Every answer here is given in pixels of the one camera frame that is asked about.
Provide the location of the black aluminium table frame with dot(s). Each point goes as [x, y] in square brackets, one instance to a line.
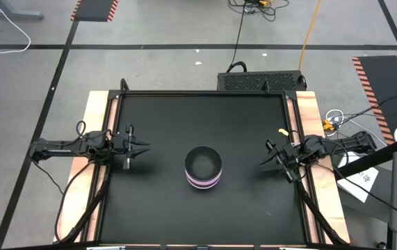
[201, 93]

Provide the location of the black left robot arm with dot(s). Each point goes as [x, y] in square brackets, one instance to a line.
[66, 147]

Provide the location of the white paper sheet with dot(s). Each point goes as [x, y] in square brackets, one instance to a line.
[361, 180]

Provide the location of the yellow tag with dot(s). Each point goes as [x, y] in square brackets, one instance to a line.
[283, 132]

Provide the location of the long grey table foot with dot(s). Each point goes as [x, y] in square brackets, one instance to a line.
[10, 14]

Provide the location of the large striped hazard mat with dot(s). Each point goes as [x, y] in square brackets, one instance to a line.
[386, 90]

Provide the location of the yellow connector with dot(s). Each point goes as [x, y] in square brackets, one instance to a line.
[327, 125]

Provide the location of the black perforated computer case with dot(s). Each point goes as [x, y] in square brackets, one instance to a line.
[260, 81]

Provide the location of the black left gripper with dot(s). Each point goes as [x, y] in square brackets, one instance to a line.
[123, 146]

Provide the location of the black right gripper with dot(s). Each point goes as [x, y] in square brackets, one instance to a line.
[286, 156]

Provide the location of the pink ribbed bowl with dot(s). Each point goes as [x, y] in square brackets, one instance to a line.
[203, 180]

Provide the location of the small striped hazard mat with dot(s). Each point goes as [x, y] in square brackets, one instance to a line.
[94, 9]

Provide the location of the black metal beam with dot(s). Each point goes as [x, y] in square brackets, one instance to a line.
[368, 159]

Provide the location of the wooden table board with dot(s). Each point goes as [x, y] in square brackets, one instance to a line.
[309, 114]

